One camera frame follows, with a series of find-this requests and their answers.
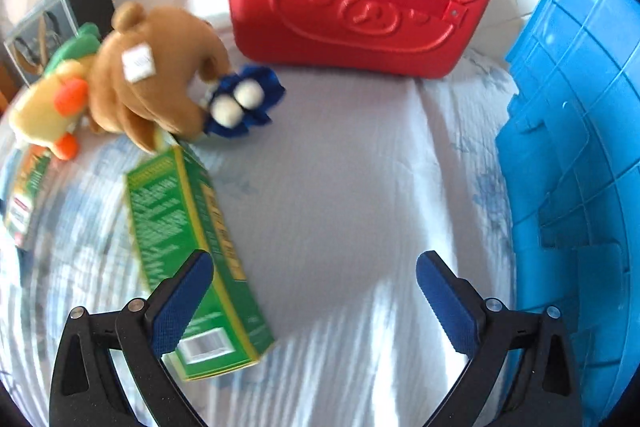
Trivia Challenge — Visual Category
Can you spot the cream bear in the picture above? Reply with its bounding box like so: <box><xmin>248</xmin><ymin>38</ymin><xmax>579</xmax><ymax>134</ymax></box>
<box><xmin>202</xmin><ymin>64</ymin><xmax>287</xmax><ymax>140</ymax></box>

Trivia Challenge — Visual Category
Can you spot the green yellow duck plush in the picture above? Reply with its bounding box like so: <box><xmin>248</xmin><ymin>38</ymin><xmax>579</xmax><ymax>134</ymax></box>
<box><xmin>7</xmin><ymin>22</ymin><xmax>101</xmax><ymax>160</ymax></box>

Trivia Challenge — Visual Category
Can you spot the blue plastic crate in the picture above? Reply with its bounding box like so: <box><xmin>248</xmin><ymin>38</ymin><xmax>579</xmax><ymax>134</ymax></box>
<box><xmin>495</xmin><ymin>0</ymin><xmax>640</xmax><ymax>425</ymax></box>

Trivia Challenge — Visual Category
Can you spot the black gift box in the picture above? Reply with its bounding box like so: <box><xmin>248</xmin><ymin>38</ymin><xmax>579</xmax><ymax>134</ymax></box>
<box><xmin>2</xmin><ymin>0</ymin><xmax>116</xmax><ymax>88</ymax></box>

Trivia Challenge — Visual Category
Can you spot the brown plush bear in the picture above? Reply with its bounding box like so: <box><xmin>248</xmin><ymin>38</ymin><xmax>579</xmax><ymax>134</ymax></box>
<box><xmin>90</xmin><ymin>2</ymin><xmax>233</xmax><ymax>154</ymax></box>

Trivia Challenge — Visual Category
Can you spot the green carton box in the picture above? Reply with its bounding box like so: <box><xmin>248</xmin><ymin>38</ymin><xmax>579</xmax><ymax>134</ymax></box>
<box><xmin>124</xmin><ymin>146</ymin><xmax>276</xmax><ymax>382</ymax></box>

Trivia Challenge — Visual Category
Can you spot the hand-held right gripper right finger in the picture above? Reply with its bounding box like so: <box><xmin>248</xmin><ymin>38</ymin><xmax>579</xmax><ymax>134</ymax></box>
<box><xmin>416</xmin><ymin>250</ymin><xmax>583</xmax><ymax>427</ymax></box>

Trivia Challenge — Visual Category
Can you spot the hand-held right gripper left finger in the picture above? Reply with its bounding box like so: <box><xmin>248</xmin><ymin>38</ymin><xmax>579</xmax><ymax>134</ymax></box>
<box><xmin>49</xmin><ymin>249</ymin><xmax>215</xmax><ymax>427</ymax></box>

